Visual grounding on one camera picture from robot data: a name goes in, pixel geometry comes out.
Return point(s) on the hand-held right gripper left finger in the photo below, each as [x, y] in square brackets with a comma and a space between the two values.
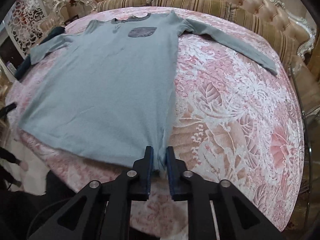
[149, 172]

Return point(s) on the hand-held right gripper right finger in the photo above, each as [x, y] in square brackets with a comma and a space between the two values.
[170, 175]

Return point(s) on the light blue long-sleeve shirt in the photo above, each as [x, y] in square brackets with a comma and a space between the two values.
[105, 85]

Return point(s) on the dark blue folded garment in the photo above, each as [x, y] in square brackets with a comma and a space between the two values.
[23, 67]

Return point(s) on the person's leg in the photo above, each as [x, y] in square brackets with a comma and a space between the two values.
[7, 156]

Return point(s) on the white lattice screen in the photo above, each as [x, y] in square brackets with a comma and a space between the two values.
[27, 17]

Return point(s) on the pink carved armchair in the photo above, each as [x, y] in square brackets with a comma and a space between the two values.
[53, 20]

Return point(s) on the striped bolster cushion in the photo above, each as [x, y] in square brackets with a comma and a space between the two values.
[195, 5]
[270, 35]
[122, 1]

